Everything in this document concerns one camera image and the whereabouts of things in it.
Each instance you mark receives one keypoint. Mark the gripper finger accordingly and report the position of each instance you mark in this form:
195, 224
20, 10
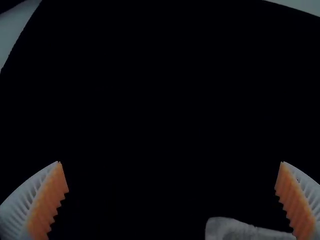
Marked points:
30, 207
297, 200

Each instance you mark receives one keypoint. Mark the pale towel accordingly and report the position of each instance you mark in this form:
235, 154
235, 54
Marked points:
232, 230

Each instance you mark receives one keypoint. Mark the black mat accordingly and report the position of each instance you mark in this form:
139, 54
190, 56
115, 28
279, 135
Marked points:
160, 100

